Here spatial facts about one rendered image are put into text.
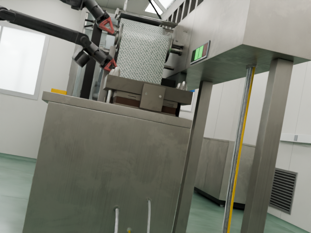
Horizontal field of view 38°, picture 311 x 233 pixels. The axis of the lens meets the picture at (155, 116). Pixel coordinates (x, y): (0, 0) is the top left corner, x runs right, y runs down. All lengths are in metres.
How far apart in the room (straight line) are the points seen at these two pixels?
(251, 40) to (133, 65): 0.88
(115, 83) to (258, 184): 0.81
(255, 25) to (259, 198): 0.58
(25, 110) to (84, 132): 5.88
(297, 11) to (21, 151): 6.64
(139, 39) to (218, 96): 6.00
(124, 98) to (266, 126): 0.73
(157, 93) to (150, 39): 0.36
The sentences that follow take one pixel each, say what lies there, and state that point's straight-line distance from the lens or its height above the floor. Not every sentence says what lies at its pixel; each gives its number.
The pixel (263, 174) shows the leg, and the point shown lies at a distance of 1.59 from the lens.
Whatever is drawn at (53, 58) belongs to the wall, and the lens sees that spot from 7.85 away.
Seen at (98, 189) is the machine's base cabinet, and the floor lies 0.53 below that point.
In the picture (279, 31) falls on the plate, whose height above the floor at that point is 1.21.
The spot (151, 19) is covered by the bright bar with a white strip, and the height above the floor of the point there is 1.44.
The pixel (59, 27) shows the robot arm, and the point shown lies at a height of 1.20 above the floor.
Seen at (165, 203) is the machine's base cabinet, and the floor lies 0.52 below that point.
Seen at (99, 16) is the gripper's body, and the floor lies 1.32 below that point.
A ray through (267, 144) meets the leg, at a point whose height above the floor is 0.84.
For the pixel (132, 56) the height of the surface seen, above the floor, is 1.16.
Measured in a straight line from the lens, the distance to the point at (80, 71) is 3.27.
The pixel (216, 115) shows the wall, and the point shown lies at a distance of 8.19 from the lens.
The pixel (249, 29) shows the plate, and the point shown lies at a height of 1.19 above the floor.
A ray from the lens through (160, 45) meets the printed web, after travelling 2.29.
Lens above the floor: 0.80
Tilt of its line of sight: 2 degrees up
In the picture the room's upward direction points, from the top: 11 degrees clockwise
